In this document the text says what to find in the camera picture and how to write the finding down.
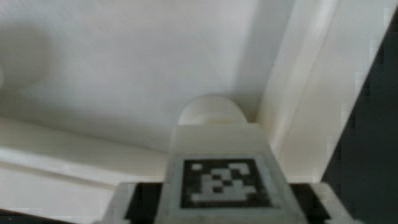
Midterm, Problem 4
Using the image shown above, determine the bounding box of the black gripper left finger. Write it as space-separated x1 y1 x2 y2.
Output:
94 181 165 224

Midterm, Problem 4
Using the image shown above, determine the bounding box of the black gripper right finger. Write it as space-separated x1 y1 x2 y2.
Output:
290 182 366 224

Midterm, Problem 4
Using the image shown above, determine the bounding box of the white table leg with tag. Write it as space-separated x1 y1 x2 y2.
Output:
155 96 307 224

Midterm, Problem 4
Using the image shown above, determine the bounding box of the white square tabletop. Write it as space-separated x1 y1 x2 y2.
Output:
0 0 398 181

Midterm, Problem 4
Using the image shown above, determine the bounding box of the white U-shaped obstacle fence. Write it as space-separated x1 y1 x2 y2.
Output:
0 166 116 224

